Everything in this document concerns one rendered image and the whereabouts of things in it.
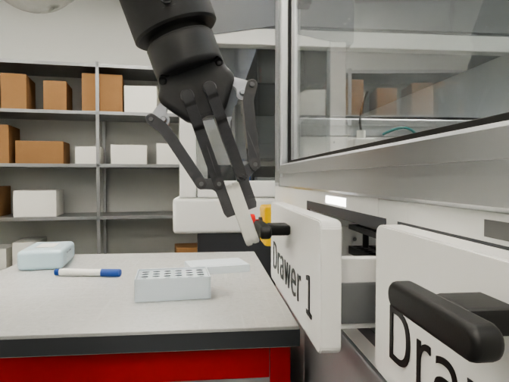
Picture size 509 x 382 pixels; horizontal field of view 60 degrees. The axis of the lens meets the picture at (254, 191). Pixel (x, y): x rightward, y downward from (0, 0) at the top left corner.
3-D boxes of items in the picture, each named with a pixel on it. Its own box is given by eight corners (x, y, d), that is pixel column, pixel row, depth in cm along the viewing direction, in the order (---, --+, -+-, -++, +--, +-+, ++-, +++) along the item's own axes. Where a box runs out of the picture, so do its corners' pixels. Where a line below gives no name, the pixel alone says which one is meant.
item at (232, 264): (192, 275, 91) (192, 267, 91) (184, 267, 100) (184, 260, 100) (250, 271, 95) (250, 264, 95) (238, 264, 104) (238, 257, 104)
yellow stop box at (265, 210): (260, 246, 79) (260, 206, 79) (257, 241, 86) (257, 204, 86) (288, 246, 80) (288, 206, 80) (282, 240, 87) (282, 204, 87)
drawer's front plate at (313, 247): (320, 356, 36) (320, 220, 35) (270, 277, 64) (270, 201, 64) (341, 355, 36) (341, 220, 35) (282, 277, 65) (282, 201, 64)
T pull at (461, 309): (474, 370, 15) (475, 329, 15) (385, 305, 22) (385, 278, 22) (574, 365, 15) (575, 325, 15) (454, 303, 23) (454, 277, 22)
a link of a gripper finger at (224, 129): (201, 91, 50) (212, 86, 50) (236, 182, 51) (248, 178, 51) (200, 83, 46) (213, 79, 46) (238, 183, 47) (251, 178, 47)
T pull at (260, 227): (260, 239, 46) (260, 227, 46) (253, 231, 53) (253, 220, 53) (295, 239, 46) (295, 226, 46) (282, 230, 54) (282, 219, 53)
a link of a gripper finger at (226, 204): (220, 170, 48) (194, 180, 48) (235, 214, 48) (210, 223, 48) (220, 171, 50) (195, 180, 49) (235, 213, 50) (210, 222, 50)
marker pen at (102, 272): (53, 277, 91) (53, 268, 90) (57, 274, 92) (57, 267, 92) (119, 277, 90) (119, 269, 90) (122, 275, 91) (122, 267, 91)
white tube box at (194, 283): (134, 302, 72) (134, 279, 71) (138, 289, 80) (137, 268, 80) (210, 299, 74) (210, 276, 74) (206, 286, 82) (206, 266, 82)
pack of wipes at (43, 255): (63, 269, 97) (63, 249, 97) (16, 271, 95) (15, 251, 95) (75, 258, 112) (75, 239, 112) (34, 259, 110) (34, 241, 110)
